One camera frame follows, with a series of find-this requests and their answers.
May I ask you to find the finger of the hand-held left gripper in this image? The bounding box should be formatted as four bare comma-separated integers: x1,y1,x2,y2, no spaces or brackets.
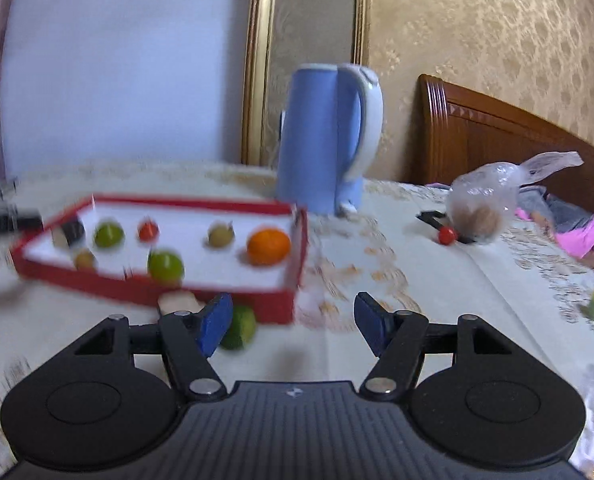
0,211,45,236

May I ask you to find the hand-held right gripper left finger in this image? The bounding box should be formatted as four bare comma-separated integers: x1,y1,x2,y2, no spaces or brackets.
72,292,234,402

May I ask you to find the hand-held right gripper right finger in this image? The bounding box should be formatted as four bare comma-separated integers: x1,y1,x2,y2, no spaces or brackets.
353,291,515,402

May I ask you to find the green fruit chunk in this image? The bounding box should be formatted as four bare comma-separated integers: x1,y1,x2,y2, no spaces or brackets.
219,305,257,351

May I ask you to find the red shallow box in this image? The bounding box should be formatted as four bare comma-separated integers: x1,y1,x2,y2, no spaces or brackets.
11,194,309,326

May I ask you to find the round green fruit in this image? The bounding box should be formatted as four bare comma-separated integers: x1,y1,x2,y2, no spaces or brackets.
147,249,185,283

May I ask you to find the small brown round fruit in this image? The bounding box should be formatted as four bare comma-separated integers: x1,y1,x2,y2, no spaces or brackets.
73,249,98,272

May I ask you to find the orange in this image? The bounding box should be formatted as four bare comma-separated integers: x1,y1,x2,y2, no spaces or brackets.
247,228,293,267

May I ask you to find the green lime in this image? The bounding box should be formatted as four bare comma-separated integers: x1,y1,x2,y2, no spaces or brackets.
93,221,126,250

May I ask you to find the flat black object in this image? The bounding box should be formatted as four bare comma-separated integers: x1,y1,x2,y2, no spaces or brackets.
416,210,475,245

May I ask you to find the cream floral tablecloth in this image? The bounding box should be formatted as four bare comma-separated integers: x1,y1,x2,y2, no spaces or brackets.
0,160,594,480

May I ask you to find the clear plastic bag of nuts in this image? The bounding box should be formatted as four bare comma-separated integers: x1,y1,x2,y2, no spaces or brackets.
446,151,584,246

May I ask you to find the blue electric kettle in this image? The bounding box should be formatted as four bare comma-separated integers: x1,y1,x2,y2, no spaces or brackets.
275,62,384,218

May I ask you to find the brown wooden headboard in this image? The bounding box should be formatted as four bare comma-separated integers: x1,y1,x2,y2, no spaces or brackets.
417,74,594,201

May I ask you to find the grey cloth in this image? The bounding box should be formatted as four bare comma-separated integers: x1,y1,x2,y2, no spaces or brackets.
517,185,594,233

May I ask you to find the pink cloth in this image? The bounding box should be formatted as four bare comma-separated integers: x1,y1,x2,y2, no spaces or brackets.
552,212,594,261

